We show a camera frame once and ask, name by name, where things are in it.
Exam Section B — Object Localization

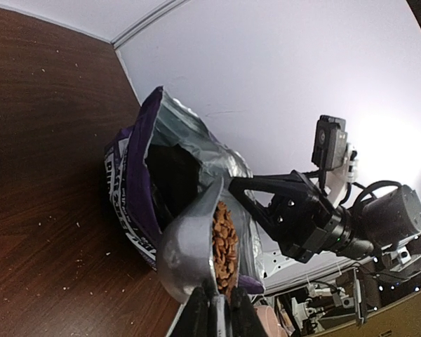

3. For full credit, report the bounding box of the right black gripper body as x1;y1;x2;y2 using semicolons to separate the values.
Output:
268;171;340;263

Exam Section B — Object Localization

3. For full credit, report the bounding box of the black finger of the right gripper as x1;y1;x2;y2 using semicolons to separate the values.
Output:
229;173;302;211

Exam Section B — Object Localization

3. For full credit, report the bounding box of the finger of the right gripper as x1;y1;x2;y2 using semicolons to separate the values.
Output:
241;199;288;246

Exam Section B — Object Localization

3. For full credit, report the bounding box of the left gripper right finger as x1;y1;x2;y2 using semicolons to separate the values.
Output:
230;287;267;337

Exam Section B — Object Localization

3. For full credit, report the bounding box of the purple puppy food bag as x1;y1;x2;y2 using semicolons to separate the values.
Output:
105;86;265;294

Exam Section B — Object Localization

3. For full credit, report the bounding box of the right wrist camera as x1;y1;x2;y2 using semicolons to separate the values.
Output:
312;115;359;207

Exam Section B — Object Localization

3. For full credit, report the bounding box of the brown kibble pet food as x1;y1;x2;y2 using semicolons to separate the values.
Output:
212;201;239;301

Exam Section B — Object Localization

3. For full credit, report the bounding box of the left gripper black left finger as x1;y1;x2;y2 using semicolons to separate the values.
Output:
173;287;209;337

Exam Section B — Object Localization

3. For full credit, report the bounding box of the metal food scoop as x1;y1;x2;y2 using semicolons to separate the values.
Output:
156;175;240;305

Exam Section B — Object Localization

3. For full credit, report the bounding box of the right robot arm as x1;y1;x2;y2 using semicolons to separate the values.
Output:
229;170;421;263

